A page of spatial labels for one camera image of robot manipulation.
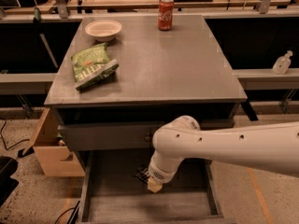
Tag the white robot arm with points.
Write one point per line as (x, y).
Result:
(273, 148)

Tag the clear hand sanitizer bottle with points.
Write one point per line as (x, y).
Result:
(282, 63)

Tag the light wooden box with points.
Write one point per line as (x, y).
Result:
(53, 155)

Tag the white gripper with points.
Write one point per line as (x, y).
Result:
(156, 174)

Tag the red coca-cola can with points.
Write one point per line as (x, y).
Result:
(165, 14)

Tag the white paper bowl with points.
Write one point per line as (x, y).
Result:
(103, 30)

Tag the black object at left edge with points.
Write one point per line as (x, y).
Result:
(8, 166)

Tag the green kettle chips bag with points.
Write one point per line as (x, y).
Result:
(92, 65)

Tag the grey top drawer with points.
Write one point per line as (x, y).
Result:
(105, 136)

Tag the round drawer knob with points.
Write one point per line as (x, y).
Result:
(148, 137)

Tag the grey wooden drawer cabinet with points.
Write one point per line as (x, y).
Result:
(162, 75)

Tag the open grey middle drawer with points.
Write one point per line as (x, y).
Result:
(112, 195)

